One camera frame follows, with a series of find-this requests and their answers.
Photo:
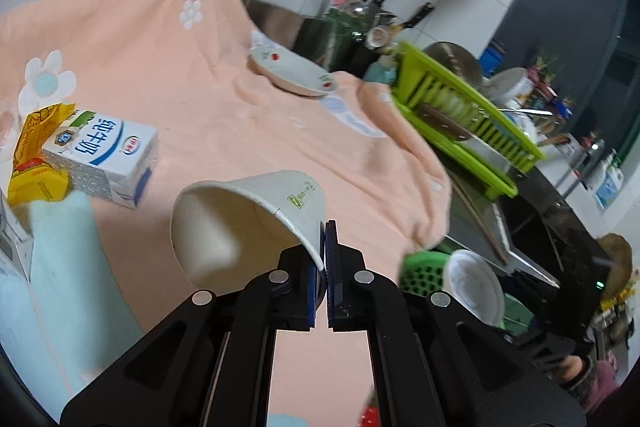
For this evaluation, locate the white and blue milk carton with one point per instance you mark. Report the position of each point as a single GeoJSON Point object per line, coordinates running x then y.
{"type": "Point", "coordinates": [100, 152]}

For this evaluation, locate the white ceramic plate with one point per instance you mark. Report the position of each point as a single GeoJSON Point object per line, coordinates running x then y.
{"type": "Point", "coordinates": [295, 72]}

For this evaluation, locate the yellow snack wrapper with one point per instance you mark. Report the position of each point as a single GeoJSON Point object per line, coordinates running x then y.
{"type": "Point", "coordinates": [35, 177]}

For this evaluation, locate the green perforated plastic basket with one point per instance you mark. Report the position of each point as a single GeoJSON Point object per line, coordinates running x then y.
{"type": "Point", "coordinates": [422, 272]}

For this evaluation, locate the person's right hand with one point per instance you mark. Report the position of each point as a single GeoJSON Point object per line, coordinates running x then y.
{"type": "Point", "coordinates": [570, 367]}

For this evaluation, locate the steel ladle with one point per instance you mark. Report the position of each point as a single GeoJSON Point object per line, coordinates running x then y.
{"type": "Point", "coordinates": [377, 38]}

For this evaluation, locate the potted plant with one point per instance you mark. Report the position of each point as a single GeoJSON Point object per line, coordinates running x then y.
{"type": "Point", "coordinates": [545, 62]}

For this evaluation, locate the green plastic dish rack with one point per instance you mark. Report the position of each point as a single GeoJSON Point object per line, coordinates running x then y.
{"type": "Point", "coordinates": [407, 72]}

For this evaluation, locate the wooden chopstick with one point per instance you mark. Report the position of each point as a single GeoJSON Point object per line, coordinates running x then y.
{"type": "Point", "coordinates": [475, 219]}

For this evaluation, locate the steel pot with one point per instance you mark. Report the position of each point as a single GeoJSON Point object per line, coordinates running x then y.
{"type": "Point", "coordinates": [452, 57]}

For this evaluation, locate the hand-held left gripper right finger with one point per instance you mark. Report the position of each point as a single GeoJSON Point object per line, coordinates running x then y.
{"type": "Point", "coordinates": [332, 287]}

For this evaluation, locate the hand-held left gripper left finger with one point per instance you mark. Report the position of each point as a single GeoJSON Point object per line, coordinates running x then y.
{"type": "Point", "coordinates": [312, 302]}

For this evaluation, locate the white detergent bottle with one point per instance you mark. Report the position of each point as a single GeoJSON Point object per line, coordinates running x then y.
{"type": "Point", "coordinates": [610, 177]}

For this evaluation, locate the white round plastic lid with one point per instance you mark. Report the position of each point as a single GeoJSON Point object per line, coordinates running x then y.
{"type": "Point", "coordinates": [472, 282]}

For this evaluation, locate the peach flower print towel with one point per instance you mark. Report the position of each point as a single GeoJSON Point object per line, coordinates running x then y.
{"type": "Point", "coordinates": [200, 82]}

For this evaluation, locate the blue container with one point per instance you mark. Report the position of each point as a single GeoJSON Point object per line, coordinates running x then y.
{"type": "Point", "coordinates": [492, 57]}

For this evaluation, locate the white paper cup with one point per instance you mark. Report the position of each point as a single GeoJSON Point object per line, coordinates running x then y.
{"type": "Point", "coordinates": [280, 197]}

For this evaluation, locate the red plastic stool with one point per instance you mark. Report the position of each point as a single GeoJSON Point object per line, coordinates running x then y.
{"type": "Point", "coordinates": [369, 417]}

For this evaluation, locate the person's right forearm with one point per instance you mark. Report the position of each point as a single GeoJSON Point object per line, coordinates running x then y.
{"type": "Point", "coordinates": [605, 384]}

